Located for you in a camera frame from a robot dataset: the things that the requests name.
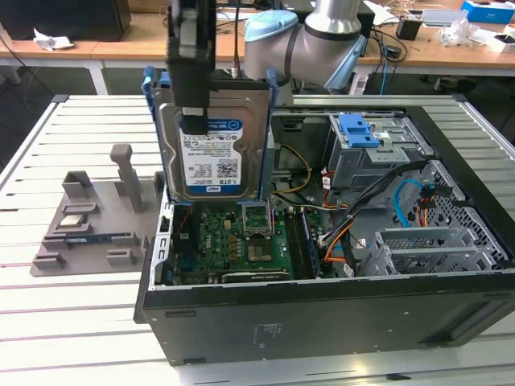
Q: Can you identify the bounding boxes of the RAM stick in slot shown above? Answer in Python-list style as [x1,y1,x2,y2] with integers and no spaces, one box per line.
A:
[300,211,323,279]

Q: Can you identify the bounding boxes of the blue and white box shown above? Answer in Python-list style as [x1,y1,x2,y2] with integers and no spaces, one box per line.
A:
[460,0,509,22]

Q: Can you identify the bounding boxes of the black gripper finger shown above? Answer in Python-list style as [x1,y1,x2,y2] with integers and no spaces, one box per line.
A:
[179,105,209,134]

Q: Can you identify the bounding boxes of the black graphics card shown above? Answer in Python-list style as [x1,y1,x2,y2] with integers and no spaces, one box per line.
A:
[208,270,291,283]

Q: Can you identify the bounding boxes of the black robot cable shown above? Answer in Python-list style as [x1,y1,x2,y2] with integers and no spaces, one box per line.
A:
[229,0,243,80]

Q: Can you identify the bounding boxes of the blue plastic latch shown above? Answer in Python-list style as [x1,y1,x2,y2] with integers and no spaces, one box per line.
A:
[338,114,382,149]

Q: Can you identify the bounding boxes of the wooden desk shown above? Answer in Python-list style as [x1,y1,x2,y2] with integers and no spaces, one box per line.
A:
[0,0,515,97]

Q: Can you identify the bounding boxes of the clear plastic bag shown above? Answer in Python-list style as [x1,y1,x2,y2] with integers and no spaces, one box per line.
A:
[436,18,480,48]

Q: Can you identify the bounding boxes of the blue data wire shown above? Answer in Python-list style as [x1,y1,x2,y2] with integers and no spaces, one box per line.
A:
[393,179,436,227]

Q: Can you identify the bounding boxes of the crumpled white paper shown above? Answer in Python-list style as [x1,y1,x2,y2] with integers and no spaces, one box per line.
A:
[33,27,76,52]

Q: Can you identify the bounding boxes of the small black box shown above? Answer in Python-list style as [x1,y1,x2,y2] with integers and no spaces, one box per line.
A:
[396,18,423,40]

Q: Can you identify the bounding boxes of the orange wire bundle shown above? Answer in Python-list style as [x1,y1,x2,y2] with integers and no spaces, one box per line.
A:
[320,228,352,265]

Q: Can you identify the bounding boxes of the orange and black power wire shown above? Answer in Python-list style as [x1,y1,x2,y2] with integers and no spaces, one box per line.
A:
[417,187,439,227]

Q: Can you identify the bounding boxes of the red wire bundle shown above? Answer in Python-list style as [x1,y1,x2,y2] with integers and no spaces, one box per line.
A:
[320,167,350,213]

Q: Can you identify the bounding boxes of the black cable bundle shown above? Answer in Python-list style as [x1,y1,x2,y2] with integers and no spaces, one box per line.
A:
[320,158,428,247]

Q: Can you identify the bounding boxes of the CPU socket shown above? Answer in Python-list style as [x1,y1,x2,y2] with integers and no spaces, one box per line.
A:
[240,203,275,237]

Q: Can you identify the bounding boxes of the green motherboard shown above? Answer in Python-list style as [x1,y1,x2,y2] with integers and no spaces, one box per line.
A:
[172,203,323,283]

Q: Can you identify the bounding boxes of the white cardboard box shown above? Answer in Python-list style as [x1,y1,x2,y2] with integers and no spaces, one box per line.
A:
[488,33,515,55]

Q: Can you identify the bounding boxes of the black speaker box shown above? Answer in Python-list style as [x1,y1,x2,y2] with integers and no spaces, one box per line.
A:
[356,10,376,58]

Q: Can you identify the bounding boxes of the blue RAM stick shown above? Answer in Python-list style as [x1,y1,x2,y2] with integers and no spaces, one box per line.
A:
[64,235,110,246]

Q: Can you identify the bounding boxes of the black computer tower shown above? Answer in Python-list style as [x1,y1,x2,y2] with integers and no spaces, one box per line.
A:
[0,0,132,42]

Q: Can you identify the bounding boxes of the yellow wire bundle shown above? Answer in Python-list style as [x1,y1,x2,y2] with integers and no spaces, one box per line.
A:
[275,144,314,195]

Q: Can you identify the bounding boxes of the grey parts rack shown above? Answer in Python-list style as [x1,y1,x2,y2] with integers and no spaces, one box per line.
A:
[27,143,168,279]

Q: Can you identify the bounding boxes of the grey optical drive cage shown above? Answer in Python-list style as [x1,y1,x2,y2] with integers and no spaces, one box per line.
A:
[326,113,436,191]

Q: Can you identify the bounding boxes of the silver laptop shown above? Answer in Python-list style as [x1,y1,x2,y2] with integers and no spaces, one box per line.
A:
[422,8,470,28]

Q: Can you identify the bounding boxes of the silver CPU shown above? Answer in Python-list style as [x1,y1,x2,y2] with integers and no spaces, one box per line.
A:
[59,215,86,230]

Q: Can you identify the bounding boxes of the black PC case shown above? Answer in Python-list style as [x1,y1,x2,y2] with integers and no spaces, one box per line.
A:
[132,105,515,366]

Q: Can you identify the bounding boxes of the hard disk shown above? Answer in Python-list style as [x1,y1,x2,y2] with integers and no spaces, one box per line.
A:
[139,66,279,207]

